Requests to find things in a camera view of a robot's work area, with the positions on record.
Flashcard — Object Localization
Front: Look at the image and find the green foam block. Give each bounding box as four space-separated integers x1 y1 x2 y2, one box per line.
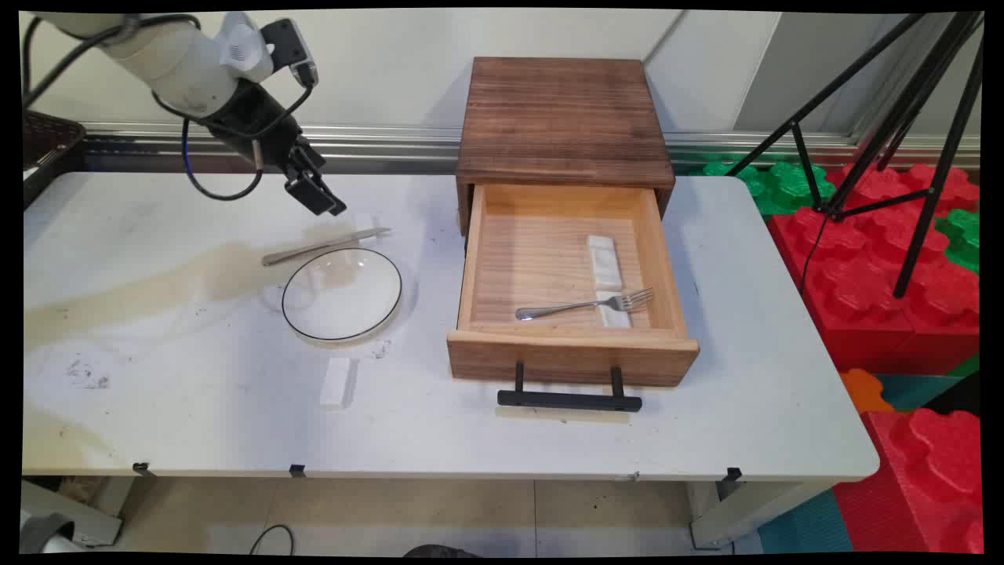
701 160 835 217
935 207 981 275

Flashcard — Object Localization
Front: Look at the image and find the black mesh basket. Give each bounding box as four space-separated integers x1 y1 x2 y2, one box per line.
22 110 86 210

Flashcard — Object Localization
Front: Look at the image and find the serrated steel table knife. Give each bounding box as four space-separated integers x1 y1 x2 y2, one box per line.
261 227 393 268

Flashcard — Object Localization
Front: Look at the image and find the black drawer handle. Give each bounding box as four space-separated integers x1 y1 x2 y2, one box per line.
497 363 643 414

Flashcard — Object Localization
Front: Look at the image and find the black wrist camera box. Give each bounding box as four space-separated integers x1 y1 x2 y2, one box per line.
261 19 319 88

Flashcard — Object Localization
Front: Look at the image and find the steel fork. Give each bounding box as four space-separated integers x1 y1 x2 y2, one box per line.
515 287 655 321

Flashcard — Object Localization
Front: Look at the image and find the white plate black rim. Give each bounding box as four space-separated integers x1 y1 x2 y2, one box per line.
281 247 404 344

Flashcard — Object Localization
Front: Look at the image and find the white ceramic cutlery rest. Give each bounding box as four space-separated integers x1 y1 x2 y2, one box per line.
319 357 356 409
595 290 633 330
586 234 625 290

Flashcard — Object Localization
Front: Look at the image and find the black tripod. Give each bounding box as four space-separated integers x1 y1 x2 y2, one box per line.
726 12 985 300

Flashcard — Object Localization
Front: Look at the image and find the aluminium wall rail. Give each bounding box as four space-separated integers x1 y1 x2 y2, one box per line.
78 124 981 175

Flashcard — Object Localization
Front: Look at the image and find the dark wooden drawer cabinet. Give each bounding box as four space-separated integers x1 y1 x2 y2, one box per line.
456 56 677 236

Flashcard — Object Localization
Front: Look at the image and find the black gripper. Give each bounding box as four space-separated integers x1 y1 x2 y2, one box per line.
206 82 347 217

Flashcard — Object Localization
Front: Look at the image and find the orange foam piece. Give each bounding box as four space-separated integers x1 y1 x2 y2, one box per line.
839 368 885 414

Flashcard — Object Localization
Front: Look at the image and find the teal foam mat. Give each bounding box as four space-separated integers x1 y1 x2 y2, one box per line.
757 488 854 555

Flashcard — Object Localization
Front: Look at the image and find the black looped camera cable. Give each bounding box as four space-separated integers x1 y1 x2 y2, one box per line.
152 78 315 202

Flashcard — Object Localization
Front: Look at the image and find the white table leg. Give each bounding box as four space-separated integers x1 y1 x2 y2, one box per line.
689 479 810 550

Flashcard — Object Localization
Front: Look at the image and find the red foam block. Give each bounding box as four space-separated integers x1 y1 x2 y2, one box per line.
833 408 985 555
767 163 981 375

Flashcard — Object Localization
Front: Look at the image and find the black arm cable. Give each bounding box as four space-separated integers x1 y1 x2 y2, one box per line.
22 14 202 108

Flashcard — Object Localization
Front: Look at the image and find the black floor cable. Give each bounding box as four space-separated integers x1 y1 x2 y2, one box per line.
249 523 296 556

